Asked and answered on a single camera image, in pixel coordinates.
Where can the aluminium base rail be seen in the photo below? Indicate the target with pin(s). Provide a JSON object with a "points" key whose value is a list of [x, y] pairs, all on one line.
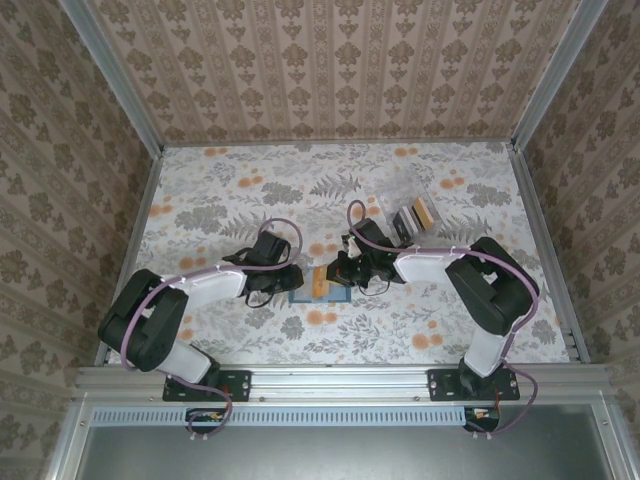
{"points": [[340, 382]]}

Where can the aluminium corner post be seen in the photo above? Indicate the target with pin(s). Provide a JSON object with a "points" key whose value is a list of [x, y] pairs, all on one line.
{"points": [[554, 75], [117, 75]]}

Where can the grey sheet metal panel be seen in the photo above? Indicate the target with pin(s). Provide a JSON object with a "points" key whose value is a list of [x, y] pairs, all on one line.
{"points": [[325, 455]]}

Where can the teal leather card holder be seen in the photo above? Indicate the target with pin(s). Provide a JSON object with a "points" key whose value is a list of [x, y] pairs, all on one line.
{"points": [[342, 294]]}

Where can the gold VIP card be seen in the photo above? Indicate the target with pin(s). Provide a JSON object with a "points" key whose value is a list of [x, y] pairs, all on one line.
{"points": [[320, 284]]}

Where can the stack of white cards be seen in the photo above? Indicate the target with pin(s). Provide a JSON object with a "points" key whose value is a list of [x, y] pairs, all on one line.
{"points": [[411, 220]]}

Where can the aluminium side rail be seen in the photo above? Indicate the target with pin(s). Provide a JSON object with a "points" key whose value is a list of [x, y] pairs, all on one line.
{"points": [[138, 225], [531, 200]]}

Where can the floral patterned table mat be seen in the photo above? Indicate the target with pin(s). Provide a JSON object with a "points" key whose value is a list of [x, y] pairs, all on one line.
{"points": [[325, 345]]}

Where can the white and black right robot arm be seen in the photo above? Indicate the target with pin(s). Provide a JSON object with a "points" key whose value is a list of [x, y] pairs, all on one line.
{"points": [[495, 290]]}

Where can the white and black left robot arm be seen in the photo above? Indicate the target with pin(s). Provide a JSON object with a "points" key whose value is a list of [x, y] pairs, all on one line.
{"points": [[142, 325]]}

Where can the black controller board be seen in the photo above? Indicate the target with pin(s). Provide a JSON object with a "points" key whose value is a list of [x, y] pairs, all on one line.
{"points": [[482, 417], [202, 417]]}

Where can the stack of black cards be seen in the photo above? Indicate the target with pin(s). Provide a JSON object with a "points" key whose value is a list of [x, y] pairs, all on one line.
{"points": [[400, 227]]}

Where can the stack of gold cards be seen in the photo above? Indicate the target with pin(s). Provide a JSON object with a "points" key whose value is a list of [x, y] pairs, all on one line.
{"points": [[424, 215]]}

